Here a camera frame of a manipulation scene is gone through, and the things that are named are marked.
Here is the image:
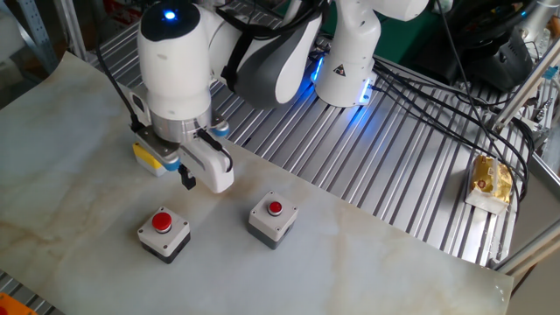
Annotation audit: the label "black racing wheel controller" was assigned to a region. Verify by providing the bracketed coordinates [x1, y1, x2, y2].
[410, 0, 540, 94]

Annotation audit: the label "black camera cable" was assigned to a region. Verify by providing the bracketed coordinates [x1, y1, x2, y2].
[94, 43, 146, 133]

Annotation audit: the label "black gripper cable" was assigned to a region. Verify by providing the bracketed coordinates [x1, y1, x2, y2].
[195, 128, 235, 174]

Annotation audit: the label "thin black cable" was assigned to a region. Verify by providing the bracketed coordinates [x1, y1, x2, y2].
[433, 0, 524, 215]

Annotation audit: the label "green panel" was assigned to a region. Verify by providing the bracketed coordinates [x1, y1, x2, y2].
[374, 10, 438, 67]

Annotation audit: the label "silver gripper-mounted camera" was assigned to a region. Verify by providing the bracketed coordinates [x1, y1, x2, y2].
[133, 129, 182, 172]

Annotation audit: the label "aluminium frame rail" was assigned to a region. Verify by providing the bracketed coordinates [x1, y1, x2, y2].
[489, 218, 560, 275]

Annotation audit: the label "thick black base cable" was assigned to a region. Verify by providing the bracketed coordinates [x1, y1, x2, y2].
[369, 56, 533, 205]

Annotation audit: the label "blue slotted shelf post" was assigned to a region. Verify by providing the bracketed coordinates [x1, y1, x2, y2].
[15, 0, 60, 75]

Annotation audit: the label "black velcro strap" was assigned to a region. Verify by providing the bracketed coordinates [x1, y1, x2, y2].
[220, 30, 257, 93]

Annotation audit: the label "small red button box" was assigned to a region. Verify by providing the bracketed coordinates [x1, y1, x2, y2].
[246, 190, 300, 251]

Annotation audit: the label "red sign white letters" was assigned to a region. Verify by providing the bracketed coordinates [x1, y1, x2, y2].
[102, 0, 144, 15]

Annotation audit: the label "yellow snack packet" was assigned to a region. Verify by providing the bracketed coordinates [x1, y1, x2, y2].
[464, 153, 514, 216]

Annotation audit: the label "large red button box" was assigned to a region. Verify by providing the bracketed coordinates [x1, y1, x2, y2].
[136, 206, 192, 265]

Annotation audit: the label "aluminium frame bar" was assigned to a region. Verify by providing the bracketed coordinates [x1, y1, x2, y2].
[489, 37, 560, 132]

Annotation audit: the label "marble pattern mat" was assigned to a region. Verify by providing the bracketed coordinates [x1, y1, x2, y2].
[0, 51, 515, 315]

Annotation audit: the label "green button yellow box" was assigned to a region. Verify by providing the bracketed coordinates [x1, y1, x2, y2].
[132, 142, 170, 179]

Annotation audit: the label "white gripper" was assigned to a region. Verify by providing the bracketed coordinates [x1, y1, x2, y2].
[117, 82, 235, 194]

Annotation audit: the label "blue round knob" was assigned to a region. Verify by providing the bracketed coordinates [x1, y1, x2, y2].
[211, 120, 231, 139]

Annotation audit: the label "orange button box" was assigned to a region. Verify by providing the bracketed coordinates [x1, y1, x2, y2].
[0, 291, 39, 315]

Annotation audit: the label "grey metal post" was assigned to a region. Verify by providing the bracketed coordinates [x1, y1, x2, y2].
[54, 0, 91, 62]

